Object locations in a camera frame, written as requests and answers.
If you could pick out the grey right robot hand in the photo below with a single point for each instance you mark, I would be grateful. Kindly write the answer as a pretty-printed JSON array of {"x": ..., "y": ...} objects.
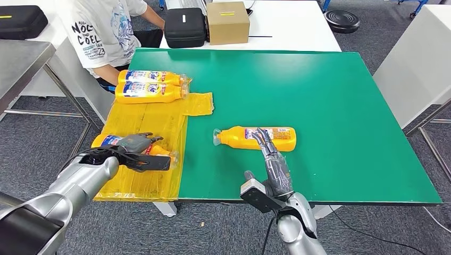
[{"x": 278, "y": 172}]

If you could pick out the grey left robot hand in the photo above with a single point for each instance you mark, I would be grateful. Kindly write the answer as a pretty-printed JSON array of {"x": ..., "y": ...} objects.
[{"x": 135, "y": 142}]

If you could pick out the orange detergent bottle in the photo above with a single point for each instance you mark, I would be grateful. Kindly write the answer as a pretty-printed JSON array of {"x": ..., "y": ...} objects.
[
  {"x": 169, "y": 78},
  {"x": 232, "y": 139},
  {"x": 105, "y": 140},
  {"x": 169, "y": 95}
]

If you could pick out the person's right forearm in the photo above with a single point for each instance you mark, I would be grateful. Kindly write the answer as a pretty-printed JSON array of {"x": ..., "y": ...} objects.
[{"x": 107, "y": 74}]

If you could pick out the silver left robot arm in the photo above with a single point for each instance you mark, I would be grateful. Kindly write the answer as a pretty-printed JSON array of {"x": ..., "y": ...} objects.
[{"x": 77, "y": 186}]

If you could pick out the person's left forearm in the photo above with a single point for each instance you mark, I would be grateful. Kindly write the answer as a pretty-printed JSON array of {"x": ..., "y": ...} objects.
[{"x": 153, "y": 17}]

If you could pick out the yellow taped cardboard sheet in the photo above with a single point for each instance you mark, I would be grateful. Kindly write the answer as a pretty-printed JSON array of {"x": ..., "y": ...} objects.
[{"x": 151, "y": 186}]

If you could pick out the white table foot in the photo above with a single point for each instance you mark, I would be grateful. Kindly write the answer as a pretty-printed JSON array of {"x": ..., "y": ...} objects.
[
  {"x": 167, "y": 210},
  {"x": 326, "y": 211}
]

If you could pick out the person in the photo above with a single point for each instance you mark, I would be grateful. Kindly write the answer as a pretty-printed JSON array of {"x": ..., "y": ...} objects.
[{"x": 102, "y": 31}]

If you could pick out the black carrying case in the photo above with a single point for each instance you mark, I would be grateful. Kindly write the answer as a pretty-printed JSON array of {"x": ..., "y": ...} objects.
[{"x": 185, "y": 28}]

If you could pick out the black pen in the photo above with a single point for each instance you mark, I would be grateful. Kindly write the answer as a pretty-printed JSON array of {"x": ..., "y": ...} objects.
[{"x": 260, "y": 36}]

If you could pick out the grey metal table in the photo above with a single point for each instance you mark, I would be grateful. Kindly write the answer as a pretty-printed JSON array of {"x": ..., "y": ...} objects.
[{"x": 21, "y": 63}]

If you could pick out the silver laptop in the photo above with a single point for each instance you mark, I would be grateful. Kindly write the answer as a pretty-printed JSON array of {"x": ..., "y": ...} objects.
[{"x": 186, "y": 3}]

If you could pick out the brown cardboard box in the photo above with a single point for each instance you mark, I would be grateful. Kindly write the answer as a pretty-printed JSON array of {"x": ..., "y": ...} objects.
[{"x": 228, "y": 26}]

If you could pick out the dark phone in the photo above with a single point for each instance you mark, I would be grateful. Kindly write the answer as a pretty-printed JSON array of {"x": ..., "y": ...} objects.
[{"x": 249, "y": 11}]

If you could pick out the black round disc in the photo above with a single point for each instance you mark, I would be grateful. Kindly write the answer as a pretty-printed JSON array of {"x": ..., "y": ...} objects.
[{"x": 341, "y": 21}]

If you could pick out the black bag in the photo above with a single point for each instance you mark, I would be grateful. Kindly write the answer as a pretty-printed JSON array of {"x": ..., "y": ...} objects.
[{"x": 21, "y": 23}]

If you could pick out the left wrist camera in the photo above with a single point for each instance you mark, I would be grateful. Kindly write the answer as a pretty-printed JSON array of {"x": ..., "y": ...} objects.
[{"x": 155, "y": 162}]

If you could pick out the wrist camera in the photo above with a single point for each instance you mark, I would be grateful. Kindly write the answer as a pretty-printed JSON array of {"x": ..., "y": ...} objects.
[
  {"x": 155, "y": 162},
  {"x": 259, "y": 197}
]

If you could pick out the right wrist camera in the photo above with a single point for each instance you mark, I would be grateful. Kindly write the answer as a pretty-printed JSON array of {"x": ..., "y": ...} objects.
[{"x": 259, "y": 197}]

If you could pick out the blue wheeled frame leg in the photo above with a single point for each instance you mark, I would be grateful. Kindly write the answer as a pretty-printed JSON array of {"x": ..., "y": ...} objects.
[
  {"x": 326, "y": 4},
  {"x": 417, "y": 7}
]

